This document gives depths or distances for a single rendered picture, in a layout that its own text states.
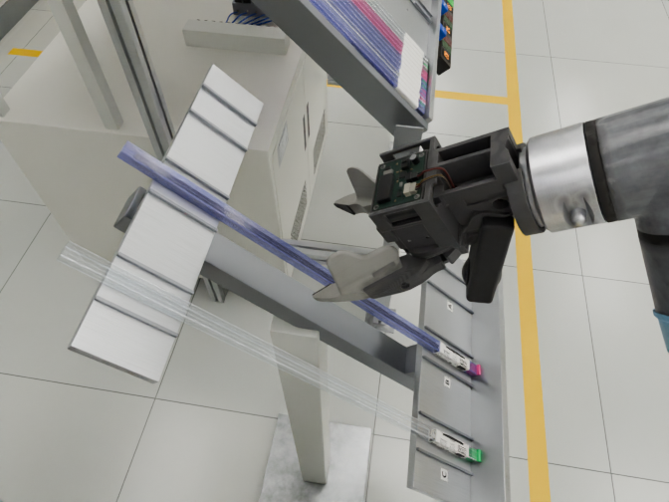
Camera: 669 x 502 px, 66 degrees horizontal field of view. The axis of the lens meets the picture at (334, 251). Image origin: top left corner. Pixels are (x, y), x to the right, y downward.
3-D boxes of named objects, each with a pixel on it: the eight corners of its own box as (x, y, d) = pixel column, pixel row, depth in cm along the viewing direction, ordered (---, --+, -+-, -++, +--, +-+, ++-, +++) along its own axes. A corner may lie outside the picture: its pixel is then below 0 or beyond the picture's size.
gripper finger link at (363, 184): (326, 153, 52) (393, 159, 46) (355, 190, 56) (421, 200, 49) (310, 177, 51) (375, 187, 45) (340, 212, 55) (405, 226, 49)
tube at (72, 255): (471, 450, 63) (478, 449, 62) (471, 462, 62) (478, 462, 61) (65, 245, 38) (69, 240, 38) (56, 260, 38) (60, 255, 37)
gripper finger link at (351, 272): (284, 269, 45) (370, 211, 43) (321, 302, 49) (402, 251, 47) (289, 294, 43) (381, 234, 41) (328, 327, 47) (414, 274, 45)
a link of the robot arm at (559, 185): (599, 168, 42) (612, 249, 37) (542, 182, 44) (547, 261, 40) (578, 100, 37) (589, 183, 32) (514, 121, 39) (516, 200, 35)
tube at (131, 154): (471, 367, 69) (478, 366, 68) (471, 376, 68) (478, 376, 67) (122, 145, 45) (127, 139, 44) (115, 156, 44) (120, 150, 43)
